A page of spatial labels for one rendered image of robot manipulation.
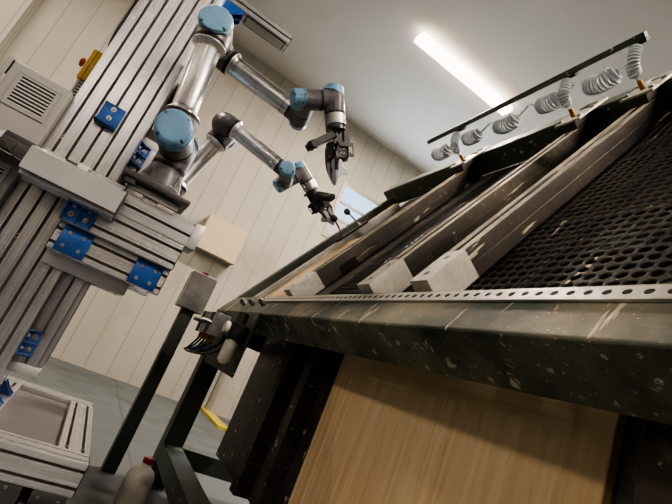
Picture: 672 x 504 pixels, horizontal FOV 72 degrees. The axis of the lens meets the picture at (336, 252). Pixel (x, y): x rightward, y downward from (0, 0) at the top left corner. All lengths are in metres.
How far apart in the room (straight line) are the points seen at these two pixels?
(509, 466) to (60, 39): 5.44
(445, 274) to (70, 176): 1.06
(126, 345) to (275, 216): 2.10
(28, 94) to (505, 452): 1.70
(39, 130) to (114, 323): 3.47
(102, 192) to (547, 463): 1.28
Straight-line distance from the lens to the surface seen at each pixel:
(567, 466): 0.88
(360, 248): 1.80
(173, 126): 1.56
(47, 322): 1.86
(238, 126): 2.27
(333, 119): 1.69
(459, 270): 1.01
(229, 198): 5.37
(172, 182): 1.65
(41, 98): 1.86
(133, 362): 5.15
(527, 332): 0.66
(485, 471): 0.98
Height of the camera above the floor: 0.64
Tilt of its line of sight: 16 degrees up
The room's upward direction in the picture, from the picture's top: 23 degrees clockwise
